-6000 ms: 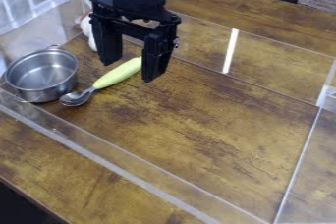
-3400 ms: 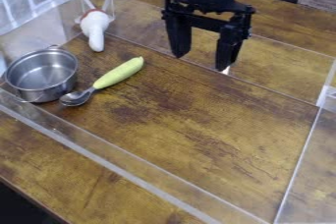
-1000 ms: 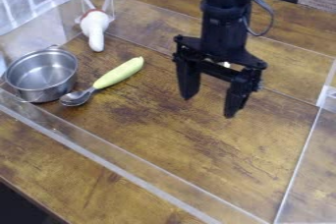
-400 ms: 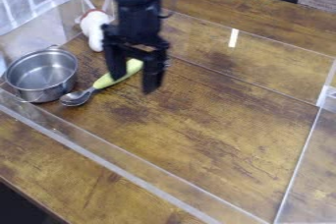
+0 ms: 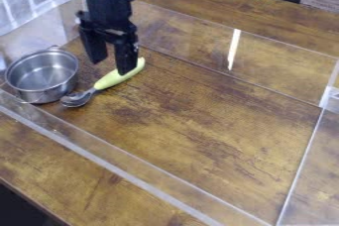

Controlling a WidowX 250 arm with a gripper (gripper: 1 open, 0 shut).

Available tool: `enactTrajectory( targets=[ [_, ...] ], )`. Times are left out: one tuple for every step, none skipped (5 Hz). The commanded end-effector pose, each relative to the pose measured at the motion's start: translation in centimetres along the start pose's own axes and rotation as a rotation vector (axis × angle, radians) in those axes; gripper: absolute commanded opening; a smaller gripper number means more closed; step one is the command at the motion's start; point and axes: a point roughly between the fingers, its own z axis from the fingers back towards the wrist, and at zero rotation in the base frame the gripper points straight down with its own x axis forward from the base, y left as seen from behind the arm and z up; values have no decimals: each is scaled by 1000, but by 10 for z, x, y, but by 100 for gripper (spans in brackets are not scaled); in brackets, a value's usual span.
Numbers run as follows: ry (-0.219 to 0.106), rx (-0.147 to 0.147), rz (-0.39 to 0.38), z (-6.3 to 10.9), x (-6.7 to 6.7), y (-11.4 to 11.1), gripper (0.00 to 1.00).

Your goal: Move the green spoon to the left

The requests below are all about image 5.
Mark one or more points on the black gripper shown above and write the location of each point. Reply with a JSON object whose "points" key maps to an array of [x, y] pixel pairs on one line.
{"points": [[105, 25]]}

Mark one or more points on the green handled metal spoon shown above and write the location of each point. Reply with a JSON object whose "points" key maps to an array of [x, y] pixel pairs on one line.
{"points": [[79, 99]]}

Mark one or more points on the small steel pot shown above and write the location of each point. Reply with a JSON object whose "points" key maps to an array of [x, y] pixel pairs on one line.
{"points": [[43, 75]]}

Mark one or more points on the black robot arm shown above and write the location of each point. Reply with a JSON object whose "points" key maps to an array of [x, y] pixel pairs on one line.
{"points": [[105, 25]]}

